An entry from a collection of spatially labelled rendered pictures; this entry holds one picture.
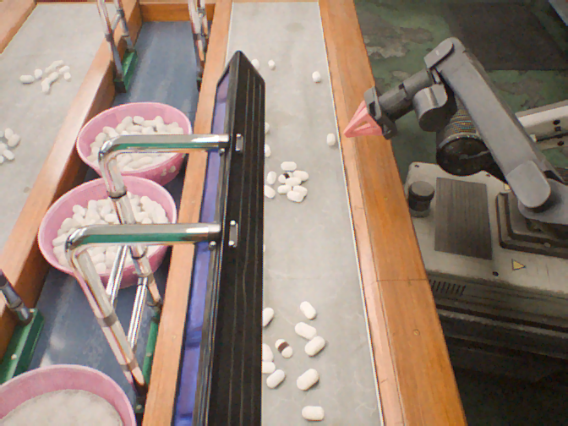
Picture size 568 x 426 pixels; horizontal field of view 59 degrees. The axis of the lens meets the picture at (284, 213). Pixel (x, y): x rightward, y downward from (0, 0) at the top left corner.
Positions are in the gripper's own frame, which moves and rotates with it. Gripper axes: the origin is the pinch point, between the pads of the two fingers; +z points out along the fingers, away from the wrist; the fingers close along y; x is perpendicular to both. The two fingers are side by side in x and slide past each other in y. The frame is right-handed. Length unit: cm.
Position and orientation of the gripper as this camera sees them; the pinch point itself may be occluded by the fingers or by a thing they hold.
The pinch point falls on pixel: (347, 133)
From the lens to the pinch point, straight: 106.1
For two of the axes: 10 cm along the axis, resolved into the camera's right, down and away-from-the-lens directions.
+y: 0.0, 7.3, -6.8
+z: -7.7, 4.4, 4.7
